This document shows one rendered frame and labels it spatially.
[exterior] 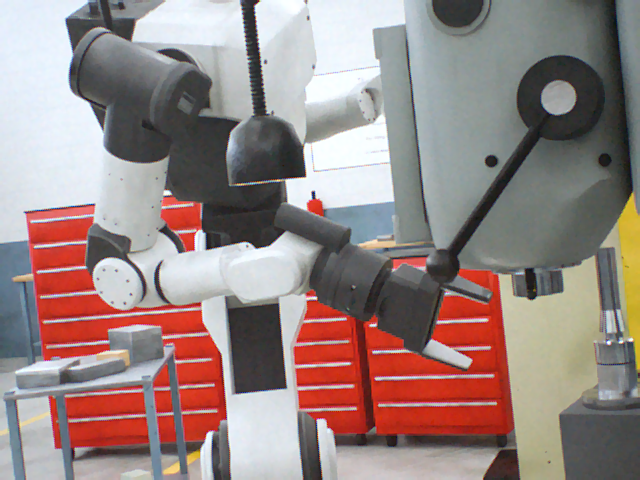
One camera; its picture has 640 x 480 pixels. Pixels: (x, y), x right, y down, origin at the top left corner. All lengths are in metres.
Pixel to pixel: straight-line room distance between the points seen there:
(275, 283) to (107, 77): 0.34
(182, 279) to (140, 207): 0.11
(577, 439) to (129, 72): 0.71
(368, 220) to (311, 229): 9.04
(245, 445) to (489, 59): 0.85
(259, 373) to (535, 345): 1.23
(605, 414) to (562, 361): 1.49
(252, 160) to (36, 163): 10.90
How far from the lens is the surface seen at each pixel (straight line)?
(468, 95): 1.00
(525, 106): 0.96
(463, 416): 5.81
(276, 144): 1.02
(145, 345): 4.31
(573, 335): 2.85
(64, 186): 11.73
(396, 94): 1.09
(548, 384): 2.88
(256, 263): 1.44
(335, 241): 1.42
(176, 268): 1.56
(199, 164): 1.66
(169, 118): 1.46
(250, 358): 1.76
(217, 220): 1.74
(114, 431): 6.58
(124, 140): 1.49
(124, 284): 1.57
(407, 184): 1.09
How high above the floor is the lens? 1.40
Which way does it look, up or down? 3 degrees down
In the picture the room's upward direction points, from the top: 6 degrees counter-clockwise
